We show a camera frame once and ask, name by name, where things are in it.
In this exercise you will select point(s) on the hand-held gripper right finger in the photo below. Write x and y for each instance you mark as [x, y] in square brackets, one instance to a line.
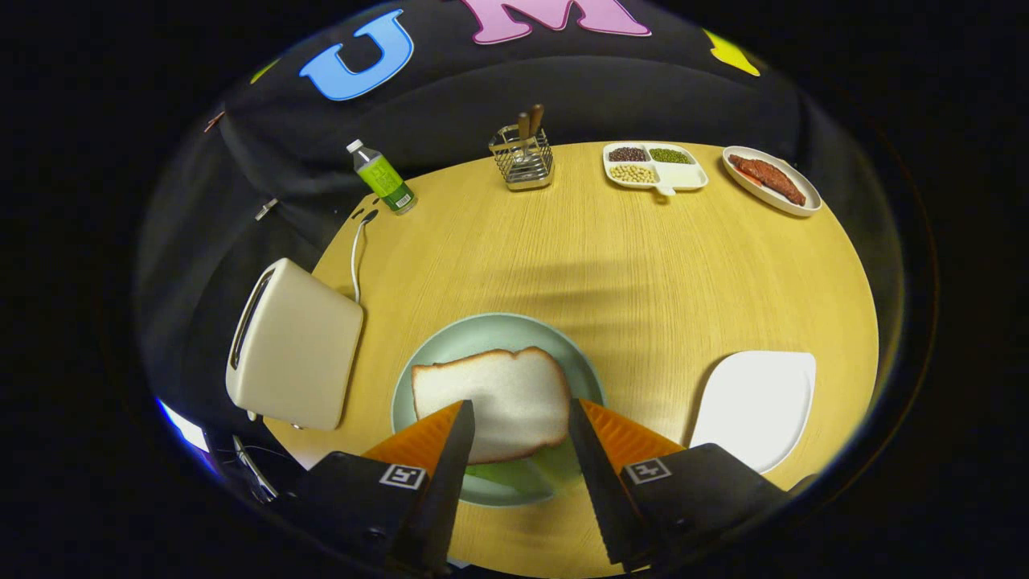
[599, 498]

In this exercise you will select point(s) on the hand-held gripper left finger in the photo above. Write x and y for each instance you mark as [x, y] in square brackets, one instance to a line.
[446, 498]

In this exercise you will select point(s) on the green lettuce leaf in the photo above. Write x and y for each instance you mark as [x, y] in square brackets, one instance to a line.
[514, 472]

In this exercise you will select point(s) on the plain white bread slice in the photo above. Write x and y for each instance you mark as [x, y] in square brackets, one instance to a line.
[498, 398]

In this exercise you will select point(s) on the pale green round plate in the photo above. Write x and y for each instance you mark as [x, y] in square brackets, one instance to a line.
[482, 334]

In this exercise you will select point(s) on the white square plate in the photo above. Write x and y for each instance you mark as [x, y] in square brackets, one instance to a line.
[756, 406]

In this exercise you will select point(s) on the cream white toaster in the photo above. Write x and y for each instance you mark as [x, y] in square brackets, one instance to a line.
[301, 346]

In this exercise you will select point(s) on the green label drink bottle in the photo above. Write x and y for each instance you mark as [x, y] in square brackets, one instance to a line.
[384, 178]

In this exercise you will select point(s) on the pile of yellow soybeans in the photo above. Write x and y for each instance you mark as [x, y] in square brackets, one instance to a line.
[633, 174]

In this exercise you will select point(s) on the white divided bean dish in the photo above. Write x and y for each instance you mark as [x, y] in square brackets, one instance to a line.
[679, 175]

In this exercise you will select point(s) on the grey backdrop clip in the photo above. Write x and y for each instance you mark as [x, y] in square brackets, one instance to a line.
[266, 209]

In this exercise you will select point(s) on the pile of dark red beans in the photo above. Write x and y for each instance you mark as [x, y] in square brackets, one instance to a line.
[627, 154]

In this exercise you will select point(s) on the pile of green mung beans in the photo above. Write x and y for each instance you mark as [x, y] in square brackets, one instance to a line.
[670, 156]

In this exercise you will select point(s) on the reddish brown meat strips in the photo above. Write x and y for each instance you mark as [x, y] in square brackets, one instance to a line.
[768, 178]

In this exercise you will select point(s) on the white oval meat plate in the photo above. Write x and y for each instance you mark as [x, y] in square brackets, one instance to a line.
[808, 201]

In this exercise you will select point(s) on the black backdrop cloth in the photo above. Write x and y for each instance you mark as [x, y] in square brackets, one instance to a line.
[498, 88]

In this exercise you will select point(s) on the copper backdrop clip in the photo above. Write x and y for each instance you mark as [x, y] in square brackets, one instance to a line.
[214, 121]

